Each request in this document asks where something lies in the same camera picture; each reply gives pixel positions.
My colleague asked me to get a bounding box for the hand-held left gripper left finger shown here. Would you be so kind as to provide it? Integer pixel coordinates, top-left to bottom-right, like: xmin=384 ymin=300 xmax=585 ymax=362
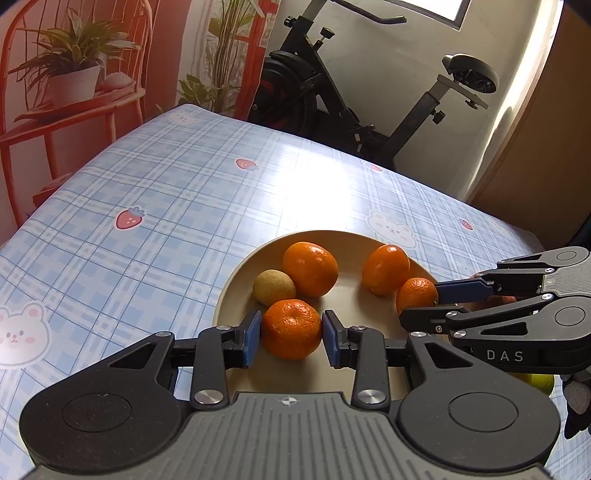
xmin=108 ymin=309 xmax=263 ymax=411

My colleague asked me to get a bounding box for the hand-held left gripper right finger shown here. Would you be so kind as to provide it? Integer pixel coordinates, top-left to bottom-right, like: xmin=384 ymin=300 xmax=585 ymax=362
xmin=322 ymin=309 xmax=476 ymax=411

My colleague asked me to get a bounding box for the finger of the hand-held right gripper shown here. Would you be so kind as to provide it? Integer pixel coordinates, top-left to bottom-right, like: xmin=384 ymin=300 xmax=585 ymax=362
xmin=398 ymin=293 xmax=559 ymax=342
xmin=434 ymin=251 xmax=557 ymax=305

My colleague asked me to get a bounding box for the orange mandarin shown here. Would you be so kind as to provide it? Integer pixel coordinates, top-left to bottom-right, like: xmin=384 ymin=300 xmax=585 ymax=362
xmin=361 ymin=244 xmax=411 ymax=296
xmin=261 ymin=299 xmax=322 ymax=361
xmin=282 ymin=241 xmax=339 ymax=298
xmin=396 ymin=277 xmax=439 ymax=317

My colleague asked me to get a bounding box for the green round fruit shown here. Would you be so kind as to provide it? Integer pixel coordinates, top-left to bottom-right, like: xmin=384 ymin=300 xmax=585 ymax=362
xmin=512 ymin=371 xmax=555 ymax=396

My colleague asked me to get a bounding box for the beige round plate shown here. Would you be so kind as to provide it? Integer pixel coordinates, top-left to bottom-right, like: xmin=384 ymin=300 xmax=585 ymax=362
xmin=213 ymin=229 xmax=441 ymax=402

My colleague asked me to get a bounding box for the small tan round fruit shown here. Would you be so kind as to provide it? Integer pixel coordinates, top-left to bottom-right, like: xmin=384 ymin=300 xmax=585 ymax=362
xmin=252 ymin=270 xmax=297 ymax=306

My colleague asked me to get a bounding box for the person's right hand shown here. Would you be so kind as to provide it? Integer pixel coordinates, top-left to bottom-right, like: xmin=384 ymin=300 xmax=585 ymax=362
xmin=561 ymin=369 xmax=591 ymax=441

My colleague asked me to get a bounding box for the wooden panel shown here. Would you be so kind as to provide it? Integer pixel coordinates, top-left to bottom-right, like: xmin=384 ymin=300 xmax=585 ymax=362
xmin=466 ymin=46 xmax=591 ymax=252

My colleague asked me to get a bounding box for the blue plaid tablecloth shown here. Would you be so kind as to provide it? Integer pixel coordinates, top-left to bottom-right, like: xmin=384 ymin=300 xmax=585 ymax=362
xmin=0 ymin=103 xmax=573 ymax=480

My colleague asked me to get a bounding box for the black exercise bike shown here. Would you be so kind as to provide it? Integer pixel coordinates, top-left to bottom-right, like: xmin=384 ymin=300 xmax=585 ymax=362
xmin=249 ymin=0 xmax=502 ymax=171

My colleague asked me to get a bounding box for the window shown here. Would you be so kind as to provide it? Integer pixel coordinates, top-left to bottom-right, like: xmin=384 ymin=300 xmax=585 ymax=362
xmin=429 ymin=0 xmax=472 ymax=31

